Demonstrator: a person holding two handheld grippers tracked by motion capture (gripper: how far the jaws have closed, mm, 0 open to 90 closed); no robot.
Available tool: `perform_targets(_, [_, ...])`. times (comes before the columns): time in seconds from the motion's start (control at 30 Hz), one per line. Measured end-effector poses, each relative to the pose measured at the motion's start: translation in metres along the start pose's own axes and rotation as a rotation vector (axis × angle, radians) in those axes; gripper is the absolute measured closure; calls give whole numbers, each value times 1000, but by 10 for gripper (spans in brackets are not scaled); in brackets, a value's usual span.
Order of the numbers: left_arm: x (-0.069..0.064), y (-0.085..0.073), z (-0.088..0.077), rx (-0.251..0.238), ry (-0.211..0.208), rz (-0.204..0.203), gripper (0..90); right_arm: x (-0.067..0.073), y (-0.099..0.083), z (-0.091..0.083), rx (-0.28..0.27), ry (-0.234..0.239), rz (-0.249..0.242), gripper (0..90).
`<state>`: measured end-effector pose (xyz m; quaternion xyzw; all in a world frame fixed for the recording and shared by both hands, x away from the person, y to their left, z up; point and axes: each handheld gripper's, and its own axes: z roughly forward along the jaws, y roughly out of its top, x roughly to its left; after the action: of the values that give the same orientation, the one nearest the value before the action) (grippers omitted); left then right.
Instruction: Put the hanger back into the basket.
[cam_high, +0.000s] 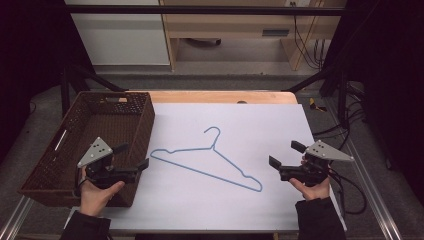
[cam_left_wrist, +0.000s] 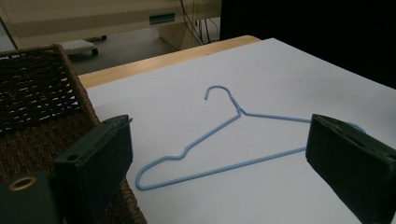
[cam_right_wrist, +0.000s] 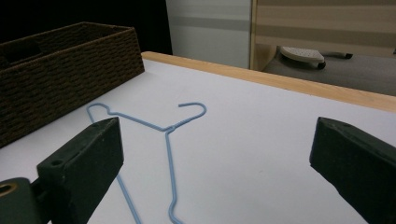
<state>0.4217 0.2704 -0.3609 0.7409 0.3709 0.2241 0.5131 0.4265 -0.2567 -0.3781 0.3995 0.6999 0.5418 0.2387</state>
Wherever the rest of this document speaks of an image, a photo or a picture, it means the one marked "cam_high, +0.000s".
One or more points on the black horizontal frame bar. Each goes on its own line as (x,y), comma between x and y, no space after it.
(200,10)

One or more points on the white sheet table cover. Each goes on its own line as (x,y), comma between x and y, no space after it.
(233,206)

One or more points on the white cabinet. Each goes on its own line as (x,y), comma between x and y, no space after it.
(123,36)

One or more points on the wooden table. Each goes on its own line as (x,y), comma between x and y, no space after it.
(206,97)

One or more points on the person's right hand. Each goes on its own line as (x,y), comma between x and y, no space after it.
(315,192)

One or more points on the brown woven basket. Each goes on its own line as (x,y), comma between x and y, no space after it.
(100,123)

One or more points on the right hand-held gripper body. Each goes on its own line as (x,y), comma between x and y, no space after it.
(318,151)

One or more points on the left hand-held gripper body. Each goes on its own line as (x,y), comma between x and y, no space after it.
(96,150)

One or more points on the light wooden desk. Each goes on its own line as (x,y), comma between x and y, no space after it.
(233,25)

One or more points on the dark curtain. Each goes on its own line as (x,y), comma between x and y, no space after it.
(390,83)
(30,66)

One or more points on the yellow and black tool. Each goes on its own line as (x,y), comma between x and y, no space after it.
(315,106)

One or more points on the person's left hand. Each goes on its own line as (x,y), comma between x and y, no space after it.
(95,198)

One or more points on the black metal stand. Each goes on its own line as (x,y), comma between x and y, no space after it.
(341,96)
(65,93)

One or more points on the black object under desk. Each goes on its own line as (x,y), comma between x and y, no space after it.
(205,41)

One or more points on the aluminium rail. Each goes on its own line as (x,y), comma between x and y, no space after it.
(373,186)
(15,218)

